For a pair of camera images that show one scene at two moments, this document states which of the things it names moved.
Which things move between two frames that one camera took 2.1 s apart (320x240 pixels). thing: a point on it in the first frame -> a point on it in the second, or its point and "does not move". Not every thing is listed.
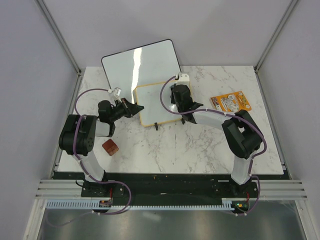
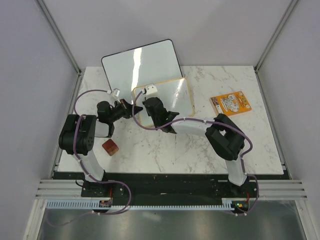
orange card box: (231, 103) does not move
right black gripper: (173, 100) -> (157, 99)
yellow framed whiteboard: (149, 97) does not move
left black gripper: (129, 108) does not move
